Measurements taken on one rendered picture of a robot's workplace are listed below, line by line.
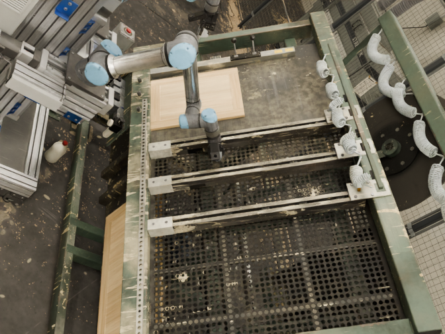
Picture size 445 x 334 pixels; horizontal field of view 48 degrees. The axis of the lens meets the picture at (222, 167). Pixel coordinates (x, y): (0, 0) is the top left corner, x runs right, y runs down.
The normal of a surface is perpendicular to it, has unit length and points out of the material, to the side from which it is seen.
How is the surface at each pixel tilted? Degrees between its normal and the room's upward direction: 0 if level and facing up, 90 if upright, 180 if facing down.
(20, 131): 0
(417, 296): 52
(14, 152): 0
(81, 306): 0
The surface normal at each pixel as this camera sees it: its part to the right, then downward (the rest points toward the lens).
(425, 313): -0.13, -0.63
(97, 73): -0.20, 0.67
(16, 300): 0.70, -0.50
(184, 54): 0.06, 0.63
